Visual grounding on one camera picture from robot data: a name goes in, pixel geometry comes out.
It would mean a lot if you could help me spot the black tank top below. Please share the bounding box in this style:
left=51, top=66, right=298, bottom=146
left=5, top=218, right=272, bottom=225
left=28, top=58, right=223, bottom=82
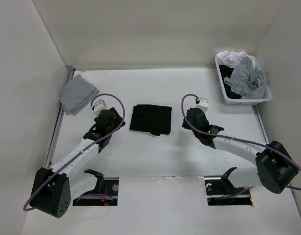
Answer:
left=129, top=104, right=172, bottom=136

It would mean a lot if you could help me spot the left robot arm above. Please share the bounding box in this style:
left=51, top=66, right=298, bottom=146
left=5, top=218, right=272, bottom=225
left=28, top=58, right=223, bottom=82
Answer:
left=24, top=107, right=125, bottom=218

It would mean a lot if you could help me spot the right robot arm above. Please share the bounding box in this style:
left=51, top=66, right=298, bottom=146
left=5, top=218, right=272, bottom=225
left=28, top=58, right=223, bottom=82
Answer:
left=182, top=108, right=301, bottom=194

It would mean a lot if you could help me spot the folded grey tank top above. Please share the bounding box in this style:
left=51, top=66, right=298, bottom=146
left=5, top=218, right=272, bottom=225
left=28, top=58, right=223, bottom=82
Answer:
left=59, top=75, right=99, bottom=116

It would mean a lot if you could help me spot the black garment in basket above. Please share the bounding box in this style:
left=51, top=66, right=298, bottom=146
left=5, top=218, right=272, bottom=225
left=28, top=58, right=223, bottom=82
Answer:
left=219, top=65, right=242, bottom=99

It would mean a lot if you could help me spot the grey garment in basket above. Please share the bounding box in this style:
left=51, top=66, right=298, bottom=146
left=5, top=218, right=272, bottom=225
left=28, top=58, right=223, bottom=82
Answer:
left=224, top=57, right=268, bottom=99

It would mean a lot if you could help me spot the white garment in basket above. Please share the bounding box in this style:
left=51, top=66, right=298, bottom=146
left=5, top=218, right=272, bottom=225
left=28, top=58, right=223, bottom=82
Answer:
left=215, top=51, right=256, bottom=69

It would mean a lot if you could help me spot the white laundry basket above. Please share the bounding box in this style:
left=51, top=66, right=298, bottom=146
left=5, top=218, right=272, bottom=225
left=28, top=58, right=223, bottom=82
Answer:
left=214, top=55, right=272, bottom=106

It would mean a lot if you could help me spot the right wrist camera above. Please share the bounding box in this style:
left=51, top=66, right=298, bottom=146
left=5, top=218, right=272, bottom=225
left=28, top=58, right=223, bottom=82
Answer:
left=195, top=97, right=209, bottom=113

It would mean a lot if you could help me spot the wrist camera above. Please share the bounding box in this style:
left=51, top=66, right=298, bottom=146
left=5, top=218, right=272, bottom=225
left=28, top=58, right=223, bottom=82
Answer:
left=91, top=99, right=107, bottom=116
left=195, top=97, right=209, bottom=113

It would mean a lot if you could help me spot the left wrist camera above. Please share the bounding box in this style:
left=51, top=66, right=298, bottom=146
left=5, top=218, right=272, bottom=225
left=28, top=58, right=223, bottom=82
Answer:
left=91, top=99, right=107, bottom=116

